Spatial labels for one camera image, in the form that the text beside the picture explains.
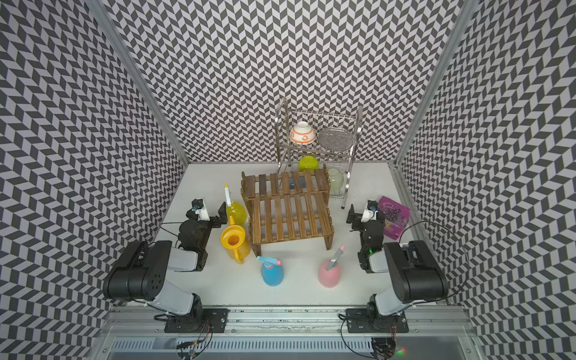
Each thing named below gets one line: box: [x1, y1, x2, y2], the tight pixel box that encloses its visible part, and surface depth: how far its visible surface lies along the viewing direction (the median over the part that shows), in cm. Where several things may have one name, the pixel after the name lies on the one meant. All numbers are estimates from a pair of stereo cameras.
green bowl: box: [297, 155, 319, 172], surface depth 110 cm
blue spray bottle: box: [256, 255, 285, 287], surface depth 82 cm
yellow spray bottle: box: [224, 183, 247, 227], surface depth 90 cm
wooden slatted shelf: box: [240, 163, 335, 257], surface depth 82 cm
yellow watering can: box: [219, 215, 252, 264], surface depth 82 cm
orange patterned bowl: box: [289, 120, 317, 144], surface depth 89 cm
